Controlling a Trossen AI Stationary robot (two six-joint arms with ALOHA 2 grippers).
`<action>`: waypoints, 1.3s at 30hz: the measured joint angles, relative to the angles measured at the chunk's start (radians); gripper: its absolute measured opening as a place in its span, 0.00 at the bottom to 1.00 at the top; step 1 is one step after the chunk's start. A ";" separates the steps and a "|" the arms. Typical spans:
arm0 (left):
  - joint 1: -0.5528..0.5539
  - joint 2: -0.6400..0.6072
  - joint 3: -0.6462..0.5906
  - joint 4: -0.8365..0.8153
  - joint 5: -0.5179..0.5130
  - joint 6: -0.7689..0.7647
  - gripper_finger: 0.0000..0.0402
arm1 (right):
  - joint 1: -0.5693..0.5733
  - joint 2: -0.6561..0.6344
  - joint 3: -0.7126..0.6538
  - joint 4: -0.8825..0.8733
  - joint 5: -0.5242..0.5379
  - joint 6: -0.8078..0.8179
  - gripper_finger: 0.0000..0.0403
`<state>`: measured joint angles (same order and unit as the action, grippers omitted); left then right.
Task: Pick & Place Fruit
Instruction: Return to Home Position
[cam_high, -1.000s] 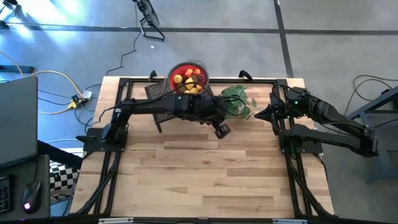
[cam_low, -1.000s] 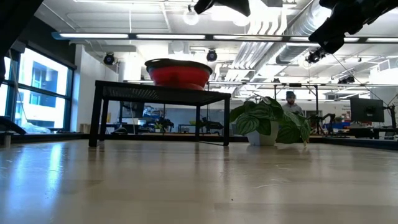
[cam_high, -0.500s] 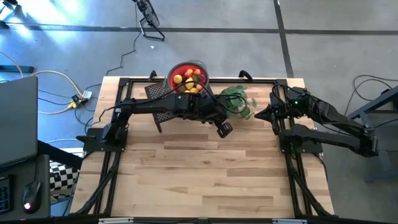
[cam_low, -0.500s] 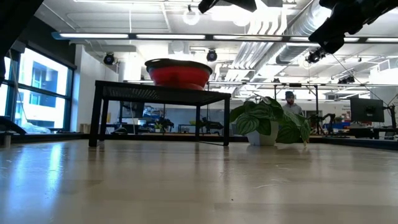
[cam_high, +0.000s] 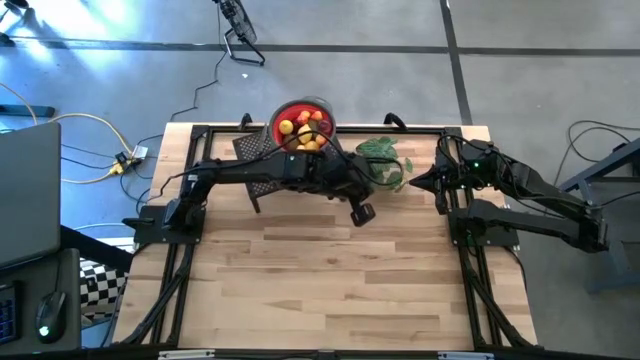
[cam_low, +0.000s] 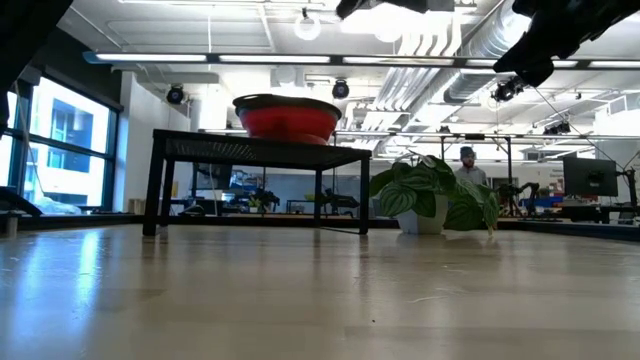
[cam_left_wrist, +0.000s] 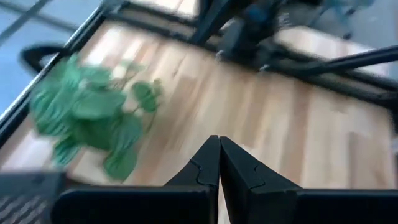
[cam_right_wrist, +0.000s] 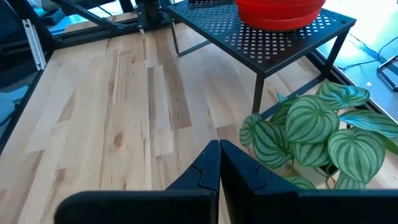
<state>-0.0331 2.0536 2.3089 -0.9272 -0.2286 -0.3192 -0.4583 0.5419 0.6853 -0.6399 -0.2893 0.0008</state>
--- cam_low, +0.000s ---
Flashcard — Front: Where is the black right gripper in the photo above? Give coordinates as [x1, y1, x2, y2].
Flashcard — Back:
[492, 0, 640, 89]

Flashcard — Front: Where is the red collapsible colander grey rim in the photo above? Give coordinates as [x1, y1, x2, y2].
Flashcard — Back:
[232, 93, 344, 146]

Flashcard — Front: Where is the white round ceiling lamp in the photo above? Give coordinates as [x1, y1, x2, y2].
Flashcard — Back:
[293, 7, 322, 42]

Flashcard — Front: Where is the black metal gantry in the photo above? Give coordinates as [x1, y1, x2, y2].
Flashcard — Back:
[374, 130, 516, 201]

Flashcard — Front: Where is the long linear ceiling light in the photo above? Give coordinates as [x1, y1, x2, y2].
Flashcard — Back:
[82, 49, 640, 71]

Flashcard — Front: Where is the person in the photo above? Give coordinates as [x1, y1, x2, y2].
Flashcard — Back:
[452, 145, 489, 187]

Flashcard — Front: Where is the black computer monitor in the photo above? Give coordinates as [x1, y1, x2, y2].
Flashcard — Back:
[562, 156, 620, 199]

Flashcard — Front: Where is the green plant white pot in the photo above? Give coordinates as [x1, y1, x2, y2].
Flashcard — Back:
[369, 152, 502, 236]

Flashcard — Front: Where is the black perforated metal rack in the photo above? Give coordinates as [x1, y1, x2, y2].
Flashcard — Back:
[142, 128, 374, 237]

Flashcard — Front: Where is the silver round ventilation duct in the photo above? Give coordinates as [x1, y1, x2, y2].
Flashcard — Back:
[442, 2, 531, 105]

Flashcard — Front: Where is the large window black frame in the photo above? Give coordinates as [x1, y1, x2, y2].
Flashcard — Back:
[0, 74, 124, 214]

